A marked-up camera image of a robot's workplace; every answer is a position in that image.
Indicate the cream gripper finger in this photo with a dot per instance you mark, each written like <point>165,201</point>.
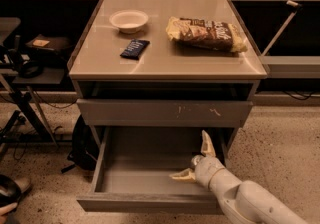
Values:
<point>207,148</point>
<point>186,175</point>

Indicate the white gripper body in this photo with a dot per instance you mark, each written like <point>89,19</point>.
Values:
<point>204,171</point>

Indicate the silver 7up soda can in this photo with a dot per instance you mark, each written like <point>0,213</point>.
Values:
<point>195,160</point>

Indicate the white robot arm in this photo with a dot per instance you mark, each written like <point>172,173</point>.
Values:
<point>242,202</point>

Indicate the open grey middle drawer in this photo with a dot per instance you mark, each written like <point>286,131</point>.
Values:
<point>134,168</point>

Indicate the grey drawer cabinet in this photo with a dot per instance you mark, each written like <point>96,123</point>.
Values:
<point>166,70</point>

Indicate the closed grey top drawer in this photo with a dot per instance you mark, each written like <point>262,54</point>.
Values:
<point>165,113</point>

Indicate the black backpack on floor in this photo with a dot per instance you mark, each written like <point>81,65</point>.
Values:
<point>84,151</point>

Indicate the brown yellow chip bag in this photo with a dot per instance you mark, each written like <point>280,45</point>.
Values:
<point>206,34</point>

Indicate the dark blue snack bar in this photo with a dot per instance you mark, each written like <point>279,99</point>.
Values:
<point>135,49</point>

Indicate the white paper bowl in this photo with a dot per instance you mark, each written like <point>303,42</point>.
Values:
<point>129,21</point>

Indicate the tan shoe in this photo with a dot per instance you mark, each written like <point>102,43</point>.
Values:
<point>24,184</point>

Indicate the grey stick with cap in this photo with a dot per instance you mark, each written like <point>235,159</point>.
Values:
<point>295,8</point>

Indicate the black bag on shelf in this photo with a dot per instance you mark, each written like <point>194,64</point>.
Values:
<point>54,44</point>

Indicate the black headphones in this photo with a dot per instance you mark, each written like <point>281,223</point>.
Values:
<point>25,68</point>

